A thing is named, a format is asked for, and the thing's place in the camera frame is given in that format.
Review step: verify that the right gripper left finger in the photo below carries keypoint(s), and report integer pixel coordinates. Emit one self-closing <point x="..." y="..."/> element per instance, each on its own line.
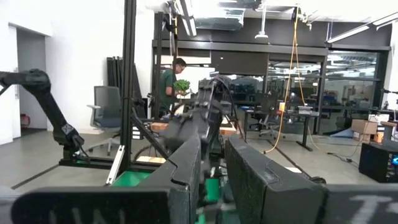
<point x="186" y="174"/>

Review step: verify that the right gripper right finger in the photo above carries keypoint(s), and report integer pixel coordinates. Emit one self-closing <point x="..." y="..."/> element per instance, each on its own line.
<point x="258" y="186"/>

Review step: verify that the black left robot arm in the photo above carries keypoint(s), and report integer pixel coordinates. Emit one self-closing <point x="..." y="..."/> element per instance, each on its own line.
<point x="214" y="99"/>

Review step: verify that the green leafy plant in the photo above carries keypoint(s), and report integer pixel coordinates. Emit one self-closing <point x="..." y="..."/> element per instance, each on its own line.
<point x="182" y="85"/>

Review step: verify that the person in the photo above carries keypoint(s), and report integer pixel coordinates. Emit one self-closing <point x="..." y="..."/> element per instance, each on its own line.
<point x="168" y="87"/>

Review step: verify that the black desk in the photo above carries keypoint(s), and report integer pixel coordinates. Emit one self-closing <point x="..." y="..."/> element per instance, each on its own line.
<point x="306" y="130"/>

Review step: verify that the black office chair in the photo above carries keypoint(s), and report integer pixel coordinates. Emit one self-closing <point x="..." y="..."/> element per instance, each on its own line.
<point x="267" y="109"/>

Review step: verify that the grey office chair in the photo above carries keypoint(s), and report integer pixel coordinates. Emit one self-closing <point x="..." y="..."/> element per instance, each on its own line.
<point x="107" y="105"/>

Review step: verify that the black leaning panels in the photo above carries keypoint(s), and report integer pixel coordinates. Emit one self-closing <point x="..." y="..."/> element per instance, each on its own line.
<point x="114" y="71"/>

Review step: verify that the black computer case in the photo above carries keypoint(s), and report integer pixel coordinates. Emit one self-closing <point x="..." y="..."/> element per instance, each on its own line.
<point x="376" y="163"/>

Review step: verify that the brown cardboard box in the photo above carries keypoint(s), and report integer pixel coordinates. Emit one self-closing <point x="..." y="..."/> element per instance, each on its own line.
<point x="363" y="127"/>

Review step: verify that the red floor object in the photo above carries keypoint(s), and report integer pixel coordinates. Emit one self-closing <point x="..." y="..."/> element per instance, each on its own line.
<point x="25" y="120"/>

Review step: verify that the white ceiling light strip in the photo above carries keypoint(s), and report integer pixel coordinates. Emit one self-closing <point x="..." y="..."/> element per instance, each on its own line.
<point x="357" y="31"/>

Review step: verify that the black aluminium rig frame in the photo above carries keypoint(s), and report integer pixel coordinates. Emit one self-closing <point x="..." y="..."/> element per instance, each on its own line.
<point x="129" y="93"/>

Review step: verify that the white metal bracket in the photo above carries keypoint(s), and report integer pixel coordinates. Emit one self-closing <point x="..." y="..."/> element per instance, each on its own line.
<point x="115" y="165"/>

